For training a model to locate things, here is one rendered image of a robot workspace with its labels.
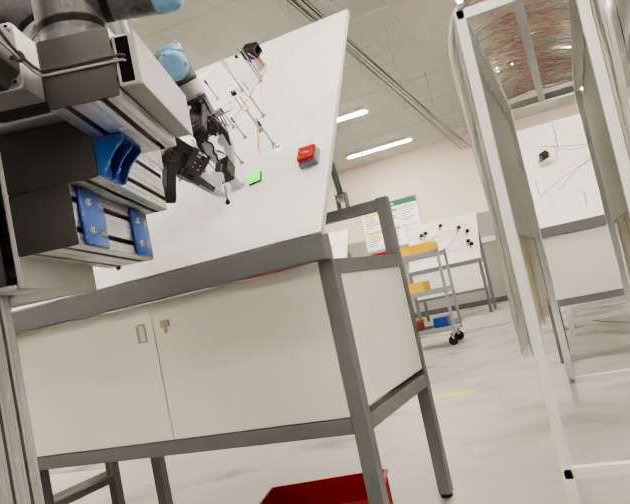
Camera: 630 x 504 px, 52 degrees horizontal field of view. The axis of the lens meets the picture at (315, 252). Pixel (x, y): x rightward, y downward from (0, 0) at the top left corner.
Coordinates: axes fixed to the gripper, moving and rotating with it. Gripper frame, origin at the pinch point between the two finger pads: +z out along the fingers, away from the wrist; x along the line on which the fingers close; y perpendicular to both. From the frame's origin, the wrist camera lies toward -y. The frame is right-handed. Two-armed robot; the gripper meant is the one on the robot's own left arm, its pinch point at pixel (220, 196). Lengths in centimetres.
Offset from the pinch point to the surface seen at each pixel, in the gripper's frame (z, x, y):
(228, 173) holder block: 1.0, 4.9, 7.5
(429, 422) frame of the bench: 95, -14, -30
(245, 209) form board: 8.5, 0.1, 0.5
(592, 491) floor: 121, -57, -27
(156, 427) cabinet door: 20, 10, -66
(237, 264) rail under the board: 8.6, -10.9, -14.8
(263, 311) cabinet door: 19.8, -14.7, -22.6
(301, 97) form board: 15.2, 16.0, 42.4
